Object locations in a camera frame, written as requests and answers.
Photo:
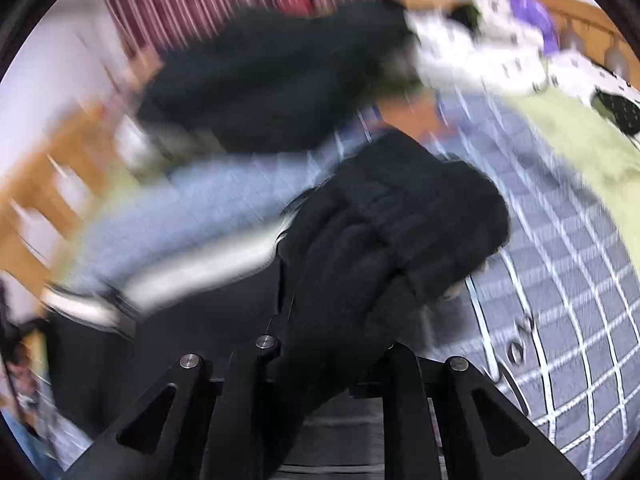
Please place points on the dark folded jacket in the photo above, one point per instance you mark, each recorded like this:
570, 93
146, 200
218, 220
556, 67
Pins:
272, 82

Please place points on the white dotted quilt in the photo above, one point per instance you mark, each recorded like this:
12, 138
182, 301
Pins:
480, 46

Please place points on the blue jeans leg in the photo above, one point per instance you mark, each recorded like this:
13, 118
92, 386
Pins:
53, 444

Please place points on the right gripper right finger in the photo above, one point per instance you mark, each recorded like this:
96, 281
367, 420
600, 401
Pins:
446, 420

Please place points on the blue checkered blanket with stars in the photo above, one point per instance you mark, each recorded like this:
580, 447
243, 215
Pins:
553, 321

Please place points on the white floral duvet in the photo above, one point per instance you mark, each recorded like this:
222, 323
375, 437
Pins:
151, 149

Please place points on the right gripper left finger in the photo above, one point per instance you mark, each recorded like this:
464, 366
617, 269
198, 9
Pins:
207, 390

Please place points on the black pants with white stripe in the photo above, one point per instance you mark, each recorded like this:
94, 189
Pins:
389, 233

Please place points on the green bed sheet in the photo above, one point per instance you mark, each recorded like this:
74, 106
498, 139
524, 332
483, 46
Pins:
604, 157

